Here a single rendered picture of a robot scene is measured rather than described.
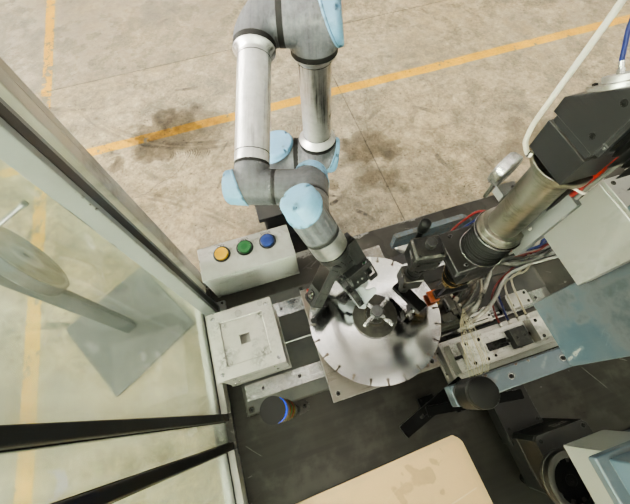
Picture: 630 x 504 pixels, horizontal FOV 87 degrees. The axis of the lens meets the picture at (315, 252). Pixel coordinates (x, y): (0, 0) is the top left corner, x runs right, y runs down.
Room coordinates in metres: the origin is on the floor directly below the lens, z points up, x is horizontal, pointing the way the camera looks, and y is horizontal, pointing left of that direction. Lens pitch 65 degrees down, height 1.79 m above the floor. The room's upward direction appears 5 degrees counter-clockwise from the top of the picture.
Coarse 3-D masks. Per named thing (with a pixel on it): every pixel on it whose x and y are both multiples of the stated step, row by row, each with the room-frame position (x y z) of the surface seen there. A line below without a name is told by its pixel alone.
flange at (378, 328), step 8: (376, 296) 0.25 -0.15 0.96; (376, 304) 0.23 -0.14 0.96; (392, 304) 0.23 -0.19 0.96; (360, 312) 0.21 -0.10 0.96; (368, 312) 0.21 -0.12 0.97; (384, 312) 0.20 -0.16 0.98; (392, 312) 0.21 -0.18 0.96; (360, 320) 0.19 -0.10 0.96; (376, 320) 0.19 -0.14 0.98; (384, 320) 0.19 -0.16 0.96; (392, 320) 0.19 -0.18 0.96; (360, 328) 0.17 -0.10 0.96; (368, 328) 0.17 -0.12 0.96; (376, 328) 0.17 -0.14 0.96; (384, 328) 0.17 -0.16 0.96; (392, 328) 0.17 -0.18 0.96; (368, 336) 0.15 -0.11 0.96; (376, 336) 0.15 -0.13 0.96; (384, 336) 0.15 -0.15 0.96
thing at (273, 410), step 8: (264, 400) 0.02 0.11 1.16; (272, 400) 0.02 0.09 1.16; (280, 400) 0.02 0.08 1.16; (264, 408) 0.01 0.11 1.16; (272, 408) 0.01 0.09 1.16; (280, 408) 0.01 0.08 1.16; (264, 416) 0.00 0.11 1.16; (272, 416) 0.00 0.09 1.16; (280, 416) -0.01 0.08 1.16; (272, 424) -0.02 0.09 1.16
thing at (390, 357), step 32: (384, 288) 0.27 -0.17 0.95; (416, 288) 0.27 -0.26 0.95; (320, 320) 0.20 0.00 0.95; (352, 320) 0.20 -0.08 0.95; (416, 320) 0.18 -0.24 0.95; (320, 352) 0.12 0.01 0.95; (352, 352) 0.12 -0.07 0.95; (384, 352) 0.11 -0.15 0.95; (416, 352) 0.11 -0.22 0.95; (384, 384) 0.04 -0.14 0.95
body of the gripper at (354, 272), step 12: (348, 240) 0.32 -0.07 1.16; (348, 252) 0.28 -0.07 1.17; (360, 252) 0.29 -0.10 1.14; (324, 264) 0.27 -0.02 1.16; (336, 264) 0.26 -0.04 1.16; (348, 264) 0.28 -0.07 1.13; (360, 264) 0.27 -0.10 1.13; (348, 276) 0.25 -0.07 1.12; (360, 276) 0.26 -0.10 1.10; (372, 276) 0.26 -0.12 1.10
